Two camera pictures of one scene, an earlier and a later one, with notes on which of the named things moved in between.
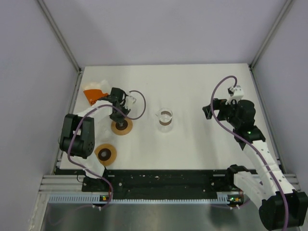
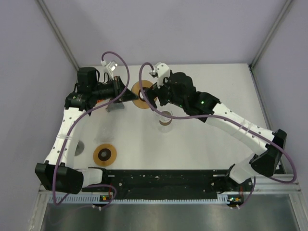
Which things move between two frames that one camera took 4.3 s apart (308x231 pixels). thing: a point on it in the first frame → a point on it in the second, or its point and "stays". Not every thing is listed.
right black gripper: x=220 y=105 → x=151 y=93
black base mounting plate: x=169 y=182 stays
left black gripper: x=120 y=120 → x=118 y=86
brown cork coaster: x=125 y=129 → x=141 y=102
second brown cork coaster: x=106 y=154 stays
